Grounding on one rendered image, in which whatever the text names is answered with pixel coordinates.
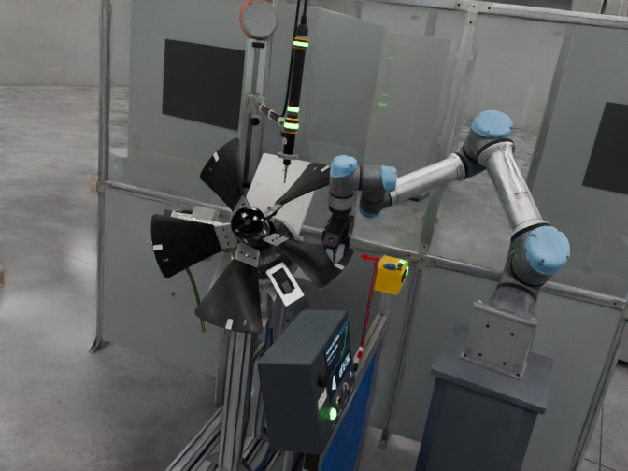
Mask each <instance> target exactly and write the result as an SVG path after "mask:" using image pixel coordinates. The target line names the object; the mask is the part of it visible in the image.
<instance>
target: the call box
mask: <svg viewBox="0 0 628 471"><path fill-rule="evenodd" d="M400 260H401V259H398V258H394V257H391V256H387V255H384V256H383V257H382V259H381V260H380V262H379V264H378V273H377V278H376V284H375V289H374V290H376V291H380V292H384V293H390V294H393V295H398V294H399V292H400V290H401V288H402V286H403V284H404V282H405V279H406V278H405V279H404V281H403V283H401V280H402V276H403V274H404V272H405V270H406V268H407V266H408V261H407V260H406V261H405V263H404V264H403V266H402V267H401V268H402V270H401V271H400V270H397V269H396V268H397V267H398V266H397V265H398V264H399V262H400ZM386 263H389V264H395V265H396V267H395V269H389V268H386V267H385V264H386Z"/></svg>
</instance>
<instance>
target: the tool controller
mask: <svg viewBox="0 0 628 471"><path fill-rule="evenodd" d="M257 365H258V371H259V378H260V383H261V390H262V396H263V402H264V414H265V419H266V426H267V432H268V438H269V444H270V449H272V450H285V451H293V452H302V453H311V454H323V452H324V450H325V448H326V446H327V444H328V442H329V440H330V438H331V436H332V434H333V431H334V429H335V427H336V425H337V423H338V421H339V419H340V417H341V415H342V413H343V411H344V409H345V407H346V405H347V403H348V401H349V399H350V397H351V395H352V393H353V391H354V389H355V386H356V382H355V380H354V381H353V382H352V383H350V370H351V371H353V373H354V365H353V357H352V348H351V339H350V323H349V314H348V311H346V310H303V311H302V312H301V313H300V314H299V315H298V316H297V317H296V319H295V320H294V321H293V322H292V323H291V324H290V325H289V327H288V328H287V329H286V330H285V331H284V332H283V333H282V335H281V336H280V337H279V338H278V339H277V340H276V342H275V343H274V344H273V345H272V346H271V347H270V348H269V350H268V351H267V352H266V353H265V354H264V355H263V356H262V358H261V359H260V360H259V361H258V363H257ZM335 367H336V373H337V381H338V390H337V392H336V394H335V396H334V398H333V400H332V398H331V391H330V382H329V377H330V376H331V375H332V373H333V371H334V369H335ZM345 381H346V382H347V383H348V384H349V386H350V390H349V391H348V392H347V394H344V393H343V384H344V382H345ZM338 394H341V396H342V397H343V404H342V405H341V406H340V407H337V405H336V397H337V395H338ZM331 407H333V408H334V409H335V411H336V416H335V418H334V420H333V421H330V418H329V412H330V408H331Z"/></svg>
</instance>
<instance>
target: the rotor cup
mask: <svg viewBox="0 0 628 471"><path fill-rule="evenodd" d="M245 220H250V224H249V225H246V224H245ZM231 229H232V232H233V233H234V235H235V236H236V238H237V241H238V242H239V243H242V244H244V245H247V246H249V247H251V248H254V249H256V250H258V251H259V252H260V255H263V254H265V253H267V252H269V251H270V250H271V249H272V248H273V247H274V246H272V245H270V244H267V243H265V242H263V241H262V240H263V238H265V237H267V236H270V235H272V234H276V233H277V230H276V227H275V226H274V224H273V223H272V222H271V221H270V220H269V219H267V218H266V217H265V215H264V214H263V212H262V211H261V210H260V209H259V208H257V207H242V208H241V209H239V210H238V211H237V212H236V213H235V214H234V216H233V217H232V219H231ZM263 229H265V231H266V233H264V231H263ZM244 239H246V240H247V242H248V243H246V242H245V241H244Z"/></svg>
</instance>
